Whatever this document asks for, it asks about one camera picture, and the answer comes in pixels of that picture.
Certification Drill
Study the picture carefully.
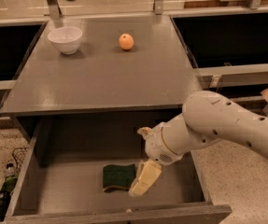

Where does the grey counter cabinet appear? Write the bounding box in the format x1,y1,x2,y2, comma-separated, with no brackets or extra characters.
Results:
0,15,201,117

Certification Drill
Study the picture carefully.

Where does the black wire basket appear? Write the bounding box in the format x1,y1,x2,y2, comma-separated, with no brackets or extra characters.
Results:
12,147,28,172

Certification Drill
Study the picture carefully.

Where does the left metal post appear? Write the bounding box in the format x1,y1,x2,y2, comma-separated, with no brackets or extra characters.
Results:
47,0,62,20

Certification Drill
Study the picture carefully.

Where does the orange fruit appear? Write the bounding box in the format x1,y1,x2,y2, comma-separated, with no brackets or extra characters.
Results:
119,34,134,50

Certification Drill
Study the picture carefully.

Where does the grey open top drawer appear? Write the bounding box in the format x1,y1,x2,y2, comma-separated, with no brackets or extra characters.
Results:
6,110,232,224

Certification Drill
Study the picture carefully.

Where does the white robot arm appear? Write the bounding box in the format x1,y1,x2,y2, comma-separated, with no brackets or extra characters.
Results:
129,91,268,197

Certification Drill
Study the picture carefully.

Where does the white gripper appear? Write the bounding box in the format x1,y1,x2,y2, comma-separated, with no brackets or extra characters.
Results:
128,122,184,197

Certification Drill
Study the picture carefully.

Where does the white ceramic bowl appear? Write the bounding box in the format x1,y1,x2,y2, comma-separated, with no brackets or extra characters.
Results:
48,26,83,54

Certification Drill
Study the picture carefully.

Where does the green yellow sponge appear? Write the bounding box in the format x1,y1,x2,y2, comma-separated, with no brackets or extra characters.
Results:
103,164,136,192

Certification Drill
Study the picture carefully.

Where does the green plastic bottle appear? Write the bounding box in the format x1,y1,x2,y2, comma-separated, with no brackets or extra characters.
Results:
1,163,18,193

